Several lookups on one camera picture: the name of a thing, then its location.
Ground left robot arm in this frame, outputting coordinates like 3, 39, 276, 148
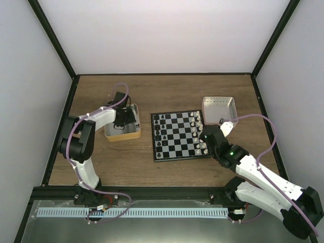
58, 92, 140, 205

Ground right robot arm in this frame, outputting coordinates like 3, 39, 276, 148
199, 122, 323, 239

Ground yellow metal tin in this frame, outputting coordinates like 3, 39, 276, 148
104, 104, 141, 142

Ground pink metal tin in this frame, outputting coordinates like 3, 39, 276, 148
202, 96, 238, 127

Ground black white chessboard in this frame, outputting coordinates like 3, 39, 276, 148
151, 110, 211, 163

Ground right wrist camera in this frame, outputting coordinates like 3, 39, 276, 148
219, 118, 234, 137

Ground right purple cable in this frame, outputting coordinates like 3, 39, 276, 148
227, 114, 319, 237

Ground black aluminium frame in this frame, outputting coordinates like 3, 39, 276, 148
14, 0, 318, 243

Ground light blue cable duct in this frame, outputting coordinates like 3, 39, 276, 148
36, 207, 228, 219

